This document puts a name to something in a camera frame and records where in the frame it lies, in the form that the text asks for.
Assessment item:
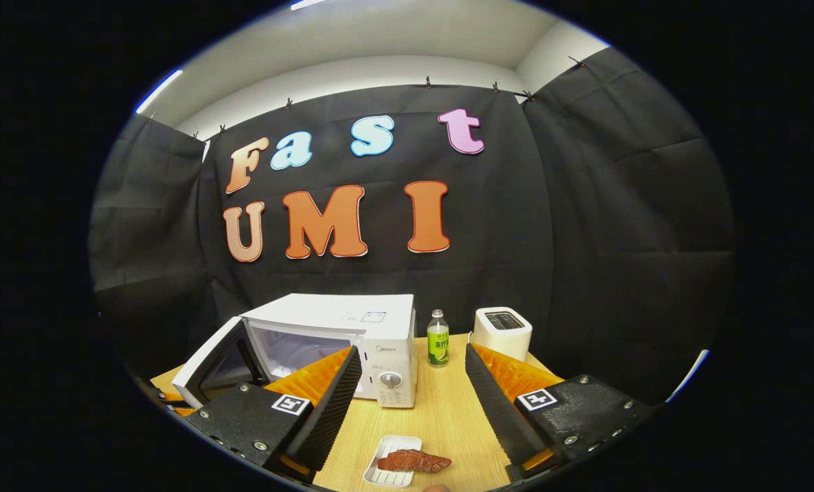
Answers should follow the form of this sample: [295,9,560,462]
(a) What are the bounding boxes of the black backdrop cloth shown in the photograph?
[89,46,735,404]

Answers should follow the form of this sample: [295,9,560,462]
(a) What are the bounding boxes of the white toaster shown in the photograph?
[470,307,533,361]

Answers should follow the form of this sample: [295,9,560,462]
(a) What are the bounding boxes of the white rectangular tray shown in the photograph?
[363,435,423,488]

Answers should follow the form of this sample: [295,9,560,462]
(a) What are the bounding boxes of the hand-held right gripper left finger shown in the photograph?
[182,346,364,484]

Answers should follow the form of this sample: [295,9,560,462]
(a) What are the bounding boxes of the white microwave oven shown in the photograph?
[172,294,418,409]

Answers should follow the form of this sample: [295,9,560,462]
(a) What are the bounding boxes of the brown meat skewer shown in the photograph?
[377,450,452,474]

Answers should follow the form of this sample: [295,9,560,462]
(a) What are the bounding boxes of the green drink bottle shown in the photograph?
[426,309,450,368]

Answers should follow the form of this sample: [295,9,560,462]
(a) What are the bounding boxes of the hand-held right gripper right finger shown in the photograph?
[464,343,657,482]

